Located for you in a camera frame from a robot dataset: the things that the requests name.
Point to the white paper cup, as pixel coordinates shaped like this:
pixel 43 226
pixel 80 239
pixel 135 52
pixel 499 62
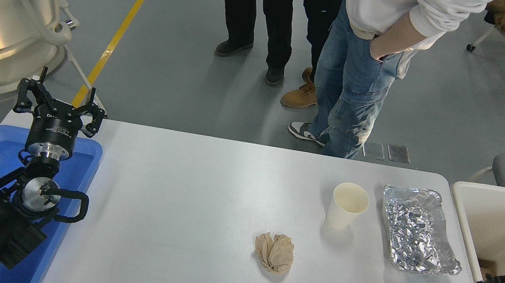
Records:
pixel 342 216

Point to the person's left forearm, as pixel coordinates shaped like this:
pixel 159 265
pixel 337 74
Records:
pixel 398 38

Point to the crumpled silver foil tray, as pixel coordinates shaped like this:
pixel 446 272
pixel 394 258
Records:
pixel 415 233

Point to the cream framed grey chair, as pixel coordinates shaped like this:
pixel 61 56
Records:
pixel 6 31

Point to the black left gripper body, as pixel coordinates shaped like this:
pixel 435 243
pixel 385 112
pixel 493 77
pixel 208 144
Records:
pixel 54 128

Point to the metal floor plate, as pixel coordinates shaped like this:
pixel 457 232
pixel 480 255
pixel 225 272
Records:
pixel 373 150
pixel 398 153

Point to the crumpled tan paper ball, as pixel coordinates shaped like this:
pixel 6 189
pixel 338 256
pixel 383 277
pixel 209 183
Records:
pixel 274 254

